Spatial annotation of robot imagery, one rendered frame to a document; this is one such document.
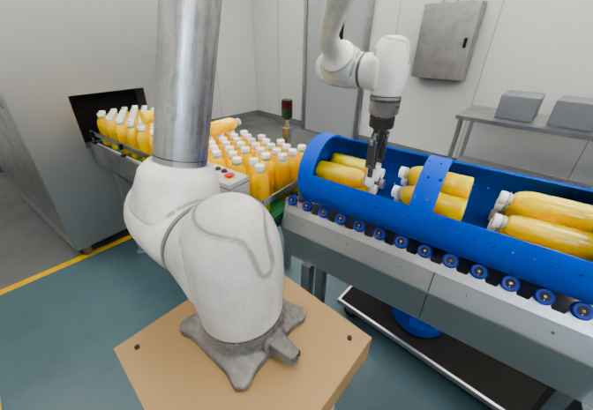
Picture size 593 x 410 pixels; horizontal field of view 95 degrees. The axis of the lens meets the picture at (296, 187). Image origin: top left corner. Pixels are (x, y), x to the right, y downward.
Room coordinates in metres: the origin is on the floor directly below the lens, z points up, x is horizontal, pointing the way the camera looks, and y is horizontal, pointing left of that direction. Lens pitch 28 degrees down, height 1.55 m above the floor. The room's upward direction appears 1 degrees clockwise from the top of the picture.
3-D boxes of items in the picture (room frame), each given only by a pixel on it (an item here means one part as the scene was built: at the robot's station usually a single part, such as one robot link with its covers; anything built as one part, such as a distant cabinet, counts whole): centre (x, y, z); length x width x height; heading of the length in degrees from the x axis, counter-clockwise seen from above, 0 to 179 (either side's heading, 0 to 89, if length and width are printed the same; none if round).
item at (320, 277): (1.08, -0.14, 0.31); 0.06 x 0.06 x 0.63; 55
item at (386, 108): (0.85, -0.26, 1.38); 0.09 x 0.09 x 0.06
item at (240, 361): (0.34, 0.08, 1.08); 0.22 x 0.18 x 0.06; 52
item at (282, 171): (1.12, 0.06, 1.00); 0.07 x 0.07 x 0.19
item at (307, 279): (0.97, -0.06, 0.31); 0.06 x 0.06 x 0.63; 55
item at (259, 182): (1.00, 0.15, 1.00); 0.07 x 0.07 x 0.19
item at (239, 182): (0.94, 0.29, 1.05); 0.20 x 0.10 x 0.10; 55
